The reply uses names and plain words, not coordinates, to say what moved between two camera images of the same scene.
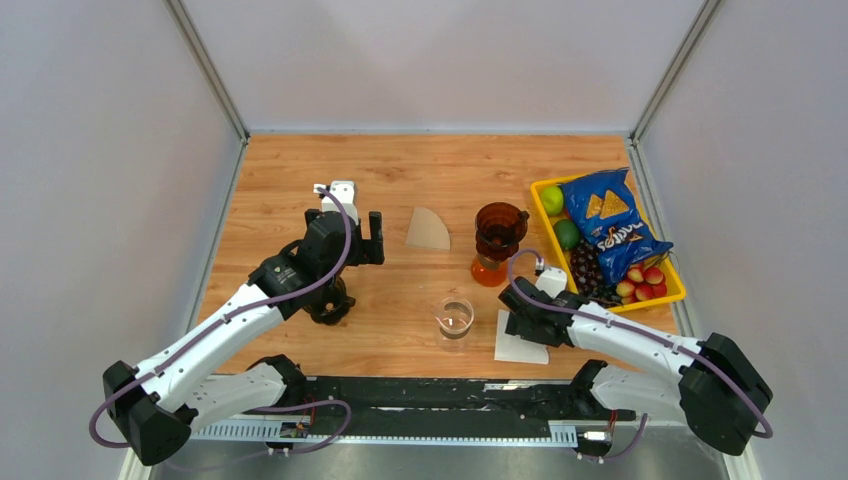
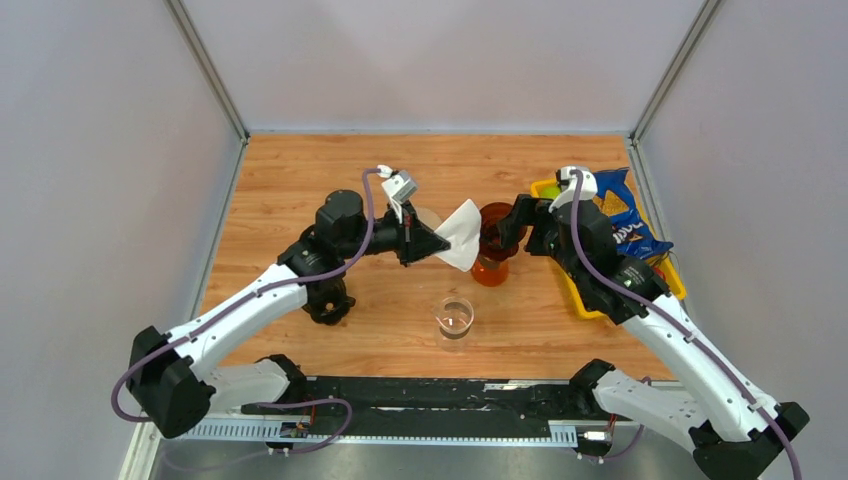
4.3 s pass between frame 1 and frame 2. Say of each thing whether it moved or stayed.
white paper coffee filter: moved
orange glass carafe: stayed
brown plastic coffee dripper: stayed
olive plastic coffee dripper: stayed
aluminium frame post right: stayed
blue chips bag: stayed
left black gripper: moved
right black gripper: moved
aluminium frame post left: stayed
